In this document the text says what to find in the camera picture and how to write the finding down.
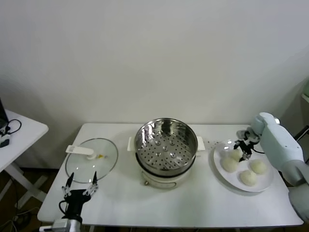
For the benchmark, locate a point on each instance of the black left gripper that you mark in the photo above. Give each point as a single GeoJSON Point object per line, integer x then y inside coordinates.
{"type": "Point", "coordinates": [76, 199]}

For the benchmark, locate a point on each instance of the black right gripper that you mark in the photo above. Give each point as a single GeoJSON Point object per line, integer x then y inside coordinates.
{"type": "Point", "coordinates": [246, 146]}

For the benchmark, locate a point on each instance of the white steamed baozi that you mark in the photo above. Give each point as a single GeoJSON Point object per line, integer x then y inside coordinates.
{"type": "Point", "coordinates": [229, 164]}
{"type": "Point", "coordinates": [258, 167]}
{"type": "Point", "coordinates": [248, 178]}
{"type": "Point", "coordinates": [236, 154]}

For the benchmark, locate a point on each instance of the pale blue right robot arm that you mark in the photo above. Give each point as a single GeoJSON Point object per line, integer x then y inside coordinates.
{"type": "Point", "coordinates": [280, 145]}

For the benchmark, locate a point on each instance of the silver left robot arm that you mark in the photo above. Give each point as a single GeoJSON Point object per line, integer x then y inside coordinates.
{"type": "Point", "coordinates": [76, 224]}

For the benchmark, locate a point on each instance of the stainless steel steamer basket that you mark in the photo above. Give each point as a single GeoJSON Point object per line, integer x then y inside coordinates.
{"type": "Point", "coordinates": [144, 135]}

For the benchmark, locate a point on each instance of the white round plate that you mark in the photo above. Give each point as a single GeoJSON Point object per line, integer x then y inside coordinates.
{"type": "Point", "coordinates": [229, 178]}

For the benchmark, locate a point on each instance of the white electric pot base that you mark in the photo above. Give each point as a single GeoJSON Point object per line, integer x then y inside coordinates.
{"type": "Point", "coordinates": [161, 181]}

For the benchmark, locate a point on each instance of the small white black adapter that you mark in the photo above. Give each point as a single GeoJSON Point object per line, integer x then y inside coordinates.
{"type": "Point", "coordinates": [4, 143]}

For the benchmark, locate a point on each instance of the black monitor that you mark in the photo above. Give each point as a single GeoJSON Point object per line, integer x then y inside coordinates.
{"type": "Point", "coordinates": [3, 113]}

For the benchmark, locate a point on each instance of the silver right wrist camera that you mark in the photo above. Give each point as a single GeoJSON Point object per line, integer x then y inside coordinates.
{"type": "Point", "coordinates": [243, 134]}

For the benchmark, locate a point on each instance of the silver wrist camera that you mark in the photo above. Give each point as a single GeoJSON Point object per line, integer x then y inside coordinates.
{"type": "Point", "coordinates": [61, 223]}
{"type": "Point", "coordinates": [243, 134]}

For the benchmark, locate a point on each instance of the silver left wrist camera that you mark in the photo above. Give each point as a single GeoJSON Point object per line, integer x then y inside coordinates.
{"type": "Point", "coordinates": [61, 223]}

